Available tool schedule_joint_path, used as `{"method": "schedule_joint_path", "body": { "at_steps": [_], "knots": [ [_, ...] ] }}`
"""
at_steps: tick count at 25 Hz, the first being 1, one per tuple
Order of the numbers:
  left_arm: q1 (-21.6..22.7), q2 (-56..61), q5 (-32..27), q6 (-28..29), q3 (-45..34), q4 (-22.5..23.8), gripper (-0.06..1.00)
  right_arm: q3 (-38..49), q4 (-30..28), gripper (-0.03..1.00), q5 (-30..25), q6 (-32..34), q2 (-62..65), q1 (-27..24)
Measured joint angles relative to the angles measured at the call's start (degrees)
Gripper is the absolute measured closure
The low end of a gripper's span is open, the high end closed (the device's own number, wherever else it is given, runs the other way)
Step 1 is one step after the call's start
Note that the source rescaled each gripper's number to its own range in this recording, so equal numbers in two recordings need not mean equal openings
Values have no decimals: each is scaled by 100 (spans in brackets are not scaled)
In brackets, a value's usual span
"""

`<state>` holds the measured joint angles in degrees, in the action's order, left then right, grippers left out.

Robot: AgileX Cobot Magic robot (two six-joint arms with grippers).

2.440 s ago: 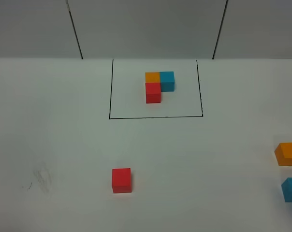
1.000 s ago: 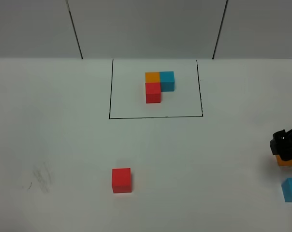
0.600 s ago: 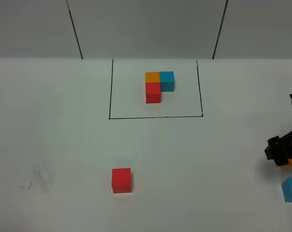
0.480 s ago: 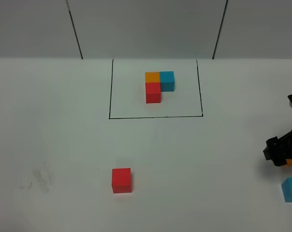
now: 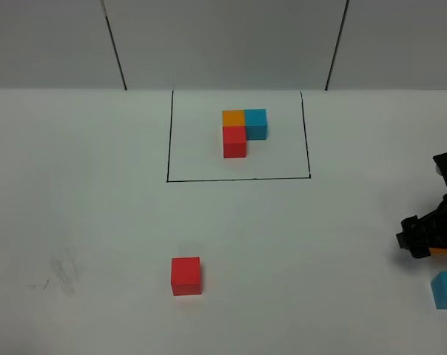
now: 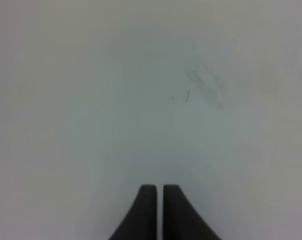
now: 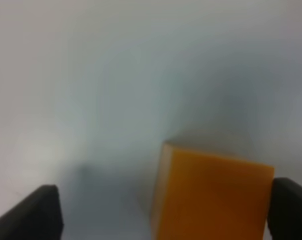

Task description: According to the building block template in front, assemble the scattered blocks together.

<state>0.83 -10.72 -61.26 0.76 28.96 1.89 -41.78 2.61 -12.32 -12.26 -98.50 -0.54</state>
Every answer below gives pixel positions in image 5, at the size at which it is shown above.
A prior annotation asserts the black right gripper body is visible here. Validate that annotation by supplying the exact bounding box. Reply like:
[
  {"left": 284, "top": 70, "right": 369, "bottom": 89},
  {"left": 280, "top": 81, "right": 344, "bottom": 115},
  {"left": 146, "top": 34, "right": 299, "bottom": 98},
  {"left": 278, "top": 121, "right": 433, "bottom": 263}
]
[{"left": 420, "top": 194, "right": 447, "bottom": 251}]

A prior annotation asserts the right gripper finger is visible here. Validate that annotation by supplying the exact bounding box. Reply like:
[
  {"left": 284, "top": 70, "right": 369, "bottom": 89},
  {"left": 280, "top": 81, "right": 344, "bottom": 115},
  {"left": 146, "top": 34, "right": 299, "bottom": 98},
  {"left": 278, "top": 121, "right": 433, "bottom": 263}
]
[{"left": 396, "top": 215, "right": 431, "bottom": 259}]

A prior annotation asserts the blue template block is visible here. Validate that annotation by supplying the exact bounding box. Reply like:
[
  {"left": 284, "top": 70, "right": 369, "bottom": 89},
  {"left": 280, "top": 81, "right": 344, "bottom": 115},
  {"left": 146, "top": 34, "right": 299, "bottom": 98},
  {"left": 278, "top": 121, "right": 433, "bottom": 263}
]
[{"left": 244, "top": 109, "right": 268, "bottom": 141}]

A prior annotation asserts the red template block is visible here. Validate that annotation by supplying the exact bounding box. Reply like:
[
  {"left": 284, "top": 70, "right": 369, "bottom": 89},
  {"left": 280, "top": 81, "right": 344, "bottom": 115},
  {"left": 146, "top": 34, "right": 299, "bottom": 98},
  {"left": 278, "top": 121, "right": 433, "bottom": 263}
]
[{"left": 222, "top": 126, "right": 247, "bottom": 158}]

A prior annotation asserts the orange template block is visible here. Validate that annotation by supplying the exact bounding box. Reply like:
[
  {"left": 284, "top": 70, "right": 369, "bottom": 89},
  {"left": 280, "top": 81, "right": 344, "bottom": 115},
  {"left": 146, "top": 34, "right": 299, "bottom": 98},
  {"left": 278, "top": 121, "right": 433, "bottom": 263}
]
[{"left": 222, "top": 110, "right": 246, "bottom": 127}]

